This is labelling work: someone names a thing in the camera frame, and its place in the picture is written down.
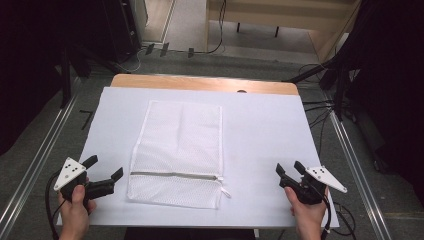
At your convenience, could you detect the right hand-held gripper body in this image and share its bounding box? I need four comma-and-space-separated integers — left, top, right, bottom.
279, 165, 348, 206

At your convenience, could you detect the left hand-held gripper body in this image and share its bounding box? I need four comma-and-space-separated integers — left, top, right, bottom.
53, 156, 116, 203

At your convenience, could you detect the white mesh laundry bag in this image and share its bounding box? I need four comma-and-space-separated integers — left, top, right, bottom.
126, 99, 232, 211

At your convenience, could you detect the person's right hand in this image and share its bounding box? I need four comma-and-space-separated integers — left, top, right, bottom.
284, 185, 330, 240

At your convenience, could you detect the person's left hand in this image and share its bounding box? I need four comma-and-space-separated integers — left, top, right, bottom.
57, 184, 98, 240

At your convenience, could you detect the white table cover sheet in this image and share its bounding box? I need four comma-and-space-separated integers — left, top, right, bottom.
56, 86, 340, 229

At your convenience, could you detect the black metal stand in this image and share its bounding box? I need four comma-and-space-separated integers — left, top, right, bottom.
59, 46, 73, 110

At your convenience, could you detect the black tripod stand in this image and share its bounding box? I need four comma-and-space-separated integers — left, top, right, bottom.
282, 49, 354, 123

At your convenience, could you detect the black curtain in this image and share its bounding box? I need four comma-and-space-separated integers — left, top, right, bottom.
336, 0, 424, 201
0, 0, 111, 158

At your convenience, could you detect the black cabinet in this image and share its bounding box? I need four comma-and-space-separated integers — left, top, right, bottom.
100, 0, 142, 64

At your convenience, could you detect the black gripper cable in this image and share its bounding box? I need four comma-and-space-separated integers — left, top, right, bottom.
45, 170, 68, 240
320, 194, 333, 240

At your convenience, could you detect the metal floor rail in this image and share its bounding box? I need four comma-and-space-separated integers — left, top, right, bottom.
0, 95, 80, 236
329, 109, 394, 240

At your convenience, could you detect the black looped floor cable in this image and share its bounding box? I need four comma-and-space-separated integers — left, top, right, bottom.
331, 200, 358, 240

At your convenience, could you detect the black floor cables bundle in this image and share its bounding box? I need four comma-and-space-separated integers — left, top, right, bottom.
298, 62, 336, 158

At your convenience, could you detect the white floor cable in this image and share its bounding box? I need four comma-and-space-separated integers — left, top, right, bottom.
115, 46, 148, 75

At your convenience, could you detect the black hanging cable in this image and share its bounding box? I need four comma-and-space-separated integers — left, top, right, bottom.
193, 0, 228, 56

